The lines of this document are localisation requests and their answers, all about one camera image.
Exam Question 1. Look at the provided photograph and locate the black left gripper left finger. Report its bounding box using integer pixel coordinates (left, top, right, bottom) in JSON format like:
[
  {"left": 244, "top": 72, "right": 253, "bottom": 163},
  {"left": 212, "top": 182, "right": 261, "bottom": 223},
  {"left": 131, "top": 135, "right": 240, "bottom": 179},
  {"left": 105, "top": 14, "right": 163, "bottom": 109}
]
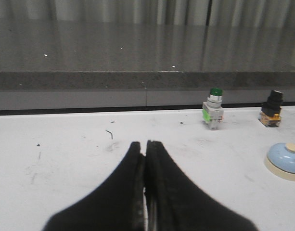
[{"left": 43, "top": 142, "right": 145, "bottom": 231}]

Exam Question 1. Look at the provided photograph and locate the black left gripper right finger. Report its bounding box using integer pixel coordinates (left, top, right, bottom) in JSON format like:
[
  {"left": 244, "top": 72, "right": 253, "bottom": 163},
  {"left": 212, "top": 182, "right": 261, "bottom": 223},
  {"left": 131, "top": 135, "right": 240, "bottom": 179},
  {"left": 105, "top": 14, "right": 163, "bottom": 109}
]
[{"left": 145, "top": 141, "right": 257, "bottom": 231}]

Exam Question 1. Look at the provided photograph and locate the blue and cream call bell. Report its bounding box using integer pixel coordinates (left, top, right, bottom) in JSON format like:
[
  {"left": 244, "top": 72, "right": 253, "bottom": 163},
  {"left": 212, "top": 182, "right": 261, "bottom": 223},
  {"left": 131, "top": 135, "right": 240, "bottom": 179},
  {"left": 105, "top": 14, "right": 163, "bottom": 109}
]
[{"left": 264, "top": 143, "right": 295, "bottom": 181}]

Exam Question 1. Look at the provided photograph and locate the grey stone counter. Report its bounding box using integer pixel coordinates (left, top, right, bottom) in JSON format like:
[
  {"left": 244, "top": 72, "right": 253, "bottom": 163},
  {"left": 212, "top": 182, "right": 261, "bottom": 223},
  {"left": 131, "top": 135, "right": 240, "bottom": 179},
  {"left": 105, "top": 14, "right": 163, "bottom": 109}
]
[{"left": 0, "top": 19, "right": 295, "bottom": 111}]

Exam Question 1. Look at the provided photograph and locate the green pushbutton switch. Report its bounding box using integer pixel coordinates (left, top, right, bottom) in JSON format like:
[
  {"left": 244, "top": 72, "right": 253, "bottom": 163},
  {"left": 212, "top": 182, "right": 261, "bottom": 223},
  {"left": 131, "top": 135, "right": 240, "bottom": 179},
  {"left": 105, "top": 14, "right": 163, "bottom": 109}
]
[{"left": 202, "top": 88, "right": 224, "bottom": 130}]

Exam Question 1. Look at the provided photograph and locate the black selector switch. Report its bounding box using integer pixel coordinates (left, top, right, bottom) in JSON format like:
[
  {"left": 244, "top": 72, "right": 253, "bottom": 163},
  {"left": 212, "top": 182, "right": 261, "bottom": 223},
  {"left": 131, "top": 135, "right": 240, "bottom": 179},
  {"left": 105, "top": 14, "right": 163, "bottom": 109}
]
[{"left": 258, "top": 90, "right": 283, "bottom": 128}]

